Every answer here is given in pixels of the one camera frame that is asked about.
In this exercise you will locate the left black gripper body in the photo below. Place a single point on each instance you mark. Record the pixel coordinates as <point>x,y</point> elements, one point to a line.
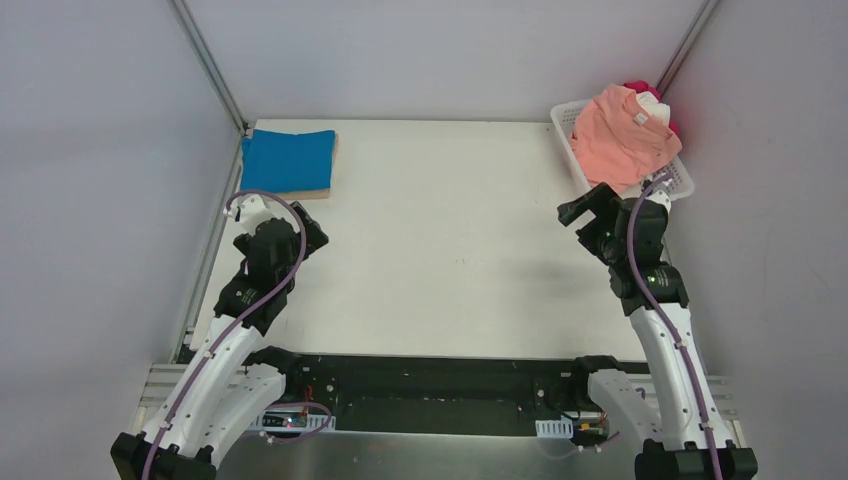
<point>308,229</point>

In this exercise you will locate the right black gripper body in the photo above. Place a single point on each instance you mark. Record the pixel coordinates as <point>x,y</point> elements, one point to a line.
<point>584,208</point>

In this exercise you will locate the salmon pink t shirt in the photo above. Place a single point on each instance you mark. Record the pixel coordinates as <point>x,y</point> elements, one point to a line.
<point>617,143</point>

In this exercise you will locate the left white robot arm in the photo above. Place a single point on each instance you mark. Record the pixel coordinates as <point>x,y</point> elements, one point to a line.
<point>232,377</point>

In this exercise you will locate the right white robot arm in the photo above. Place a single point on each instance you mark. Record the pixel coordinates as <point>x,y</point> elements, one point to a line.
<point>684,436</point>

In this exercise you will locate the folded blue t shirt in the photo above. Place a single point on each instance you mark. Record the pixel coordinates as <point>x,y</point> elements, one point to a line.
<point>288,161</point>

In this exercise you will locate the white plastic basket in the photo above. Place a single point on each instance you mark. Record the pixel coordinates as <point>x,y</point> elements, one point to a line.
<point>563,117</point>

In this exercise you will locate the crumpled white t shirt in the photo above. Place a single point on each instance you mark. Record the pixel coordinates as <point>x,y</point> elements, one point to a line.
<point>654,107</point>

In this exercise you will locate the magenta red t shirt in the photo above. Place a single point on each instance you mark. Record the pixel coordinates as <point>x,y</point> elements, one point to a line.
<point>641,86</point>

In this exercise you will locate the left electronics board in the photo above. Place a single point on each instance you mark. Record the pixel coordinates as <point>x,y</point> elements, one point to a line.
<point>286,420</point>

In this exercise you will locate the electronics board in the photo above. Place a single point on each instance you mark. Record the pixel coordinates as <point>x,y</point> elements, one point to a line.
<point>286,420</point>
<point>590,429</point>

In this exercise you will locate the right electronics board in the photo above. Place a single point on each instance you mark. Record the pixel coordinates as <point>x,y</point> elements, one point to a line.
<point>590,429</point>

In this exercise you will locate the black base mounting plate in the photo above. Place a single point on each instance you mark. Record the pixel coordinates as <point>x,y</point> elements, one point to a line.
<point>451,396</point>

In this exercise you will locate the aluminium frame rail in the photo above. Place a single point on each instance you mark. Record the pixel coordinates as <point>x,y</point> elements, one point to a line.
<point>199,46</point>

